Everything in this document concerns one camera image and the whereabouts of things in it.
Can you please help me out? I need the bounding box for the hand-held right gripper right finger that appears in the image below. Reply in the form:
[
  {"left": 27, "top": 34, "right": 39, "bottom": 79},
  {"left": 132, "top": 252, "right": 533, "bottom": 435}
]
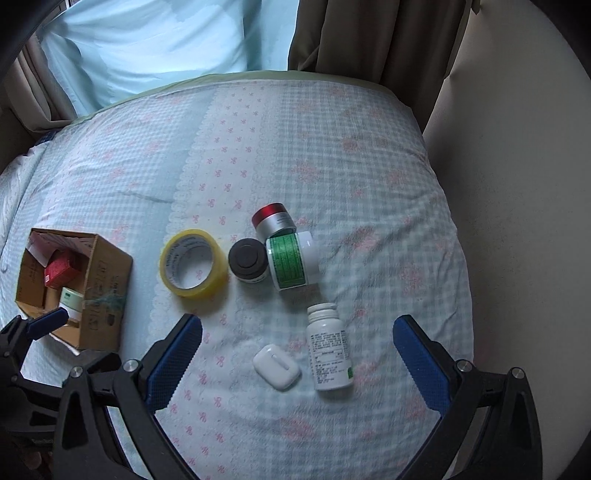
[{"left": 392, "top": 315, "right": 544, "bottom": 480}]

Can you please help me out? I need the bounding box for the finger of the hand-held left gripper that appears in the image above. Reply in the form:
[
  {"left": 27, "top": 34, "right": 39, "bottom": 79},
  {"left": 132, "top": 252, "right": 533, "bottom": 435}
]
[{"left": 0, "top": 308, "right": 70, "bottom": 370}]

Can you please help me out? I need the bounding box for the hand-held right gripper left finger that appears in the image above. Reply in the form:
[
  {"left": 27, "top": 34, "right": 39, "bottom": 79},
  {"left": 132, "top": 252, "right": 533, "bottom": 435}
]
[{"left": 53, "top": 314, "right": 203, "bottom": 480}]

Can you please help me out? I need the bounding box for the brown cardboard box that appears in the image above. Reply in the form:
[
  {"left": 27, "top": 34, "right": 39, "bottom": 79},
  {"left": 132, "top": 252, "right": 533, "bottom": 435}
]
[{"left": 15, "top": 227, "right": 134, "bottom": 352}]

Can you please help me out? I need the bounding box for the white jar with green band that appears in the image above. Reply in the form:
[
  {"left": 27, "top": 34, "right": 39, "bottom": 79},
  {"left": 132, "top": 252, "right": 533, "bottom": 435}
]
[{"left": 58, "top": 287, "right": 86, "bottom": 320}]

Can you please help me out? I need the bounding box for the small red box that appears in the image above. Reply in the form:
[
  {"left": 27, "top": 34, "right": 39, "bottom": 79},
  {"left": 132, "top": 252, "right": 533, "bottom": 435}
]
[{"left": 45, "top": 251, "right": 89, "bottom": 289}]

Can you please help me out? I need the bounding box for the white pill bottle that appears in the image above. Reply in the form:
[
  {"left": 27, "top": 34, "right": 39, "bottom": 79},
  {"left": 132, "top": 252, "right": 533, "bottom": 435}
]
[{"left": 307, "top": 302, "right": 355, "bottom": 393}]

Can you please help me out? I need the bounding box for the yellow tape roll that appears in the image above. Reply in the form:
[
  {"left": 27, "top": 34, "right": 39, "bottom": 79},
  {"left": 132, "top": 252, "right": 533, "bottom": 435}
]
[{"left": 160, "top": 228, "right": 229, "bottom": 298}]

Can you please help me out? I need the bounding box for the white earbuds case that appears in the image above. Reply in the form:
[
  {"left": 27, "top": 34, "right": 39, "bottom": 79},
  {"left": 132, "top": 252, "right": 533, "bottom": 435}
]
[{"left": 252, "top": 346, "right": 302, "bottom": 392}]

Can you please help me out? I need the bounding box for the white jar with black lid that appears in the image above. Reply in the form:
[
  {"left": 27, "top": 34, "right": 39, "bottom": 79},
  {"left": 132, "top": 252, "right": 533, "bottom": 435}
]
[{"left": 229, "top": 238, "right": 270, "bottom": 284}]

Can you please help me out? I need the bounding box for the white bottle with green label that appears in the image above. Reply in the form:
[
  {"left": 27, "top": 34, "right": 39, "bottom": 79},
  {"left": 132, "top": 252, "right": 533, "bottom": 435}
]
[{"left": 265, "top": 231, "right": 320, "bottom": 291}]

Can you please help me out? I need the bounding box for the silver tin with red lid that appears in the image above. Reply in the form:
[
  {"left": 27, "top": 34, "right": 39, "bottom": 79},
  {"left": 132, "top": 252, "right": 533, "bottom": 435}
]
[{"left": 252, "top": 202, "right": 296, "bottom": 239}]

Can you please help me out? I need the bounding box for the checked floral bed sheet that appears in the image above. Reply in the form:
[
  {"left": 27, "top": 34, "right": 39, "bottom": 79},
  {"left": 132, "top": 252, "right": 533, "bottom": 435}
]
[{"left": 0, "top": 74, "right": 476, "bottom": 480}]

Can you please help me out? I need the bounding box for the beige curtain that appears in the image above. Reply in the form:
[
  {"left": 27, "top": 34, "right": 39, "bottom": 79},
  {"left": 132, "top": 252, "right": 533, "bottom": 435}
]
[{"left": 0, "top": 34, "right": 72, "bottom": 136}]

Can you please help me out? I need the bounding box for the light blue curtain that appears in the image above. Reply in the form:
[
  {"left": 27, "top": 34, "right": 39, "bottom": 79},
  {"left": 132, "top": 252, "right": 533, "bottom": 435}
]
[{"left": 39, "top": 0, "right": 303, "bottom": 120}]

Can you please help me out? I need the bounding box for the brown curtain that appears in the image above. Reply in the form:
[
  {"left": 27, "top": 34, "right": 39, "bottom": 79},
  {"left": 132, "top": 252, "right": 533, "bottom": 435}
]
[{"left": 287, "top": 0, "right": 483, "bottom": 90}]

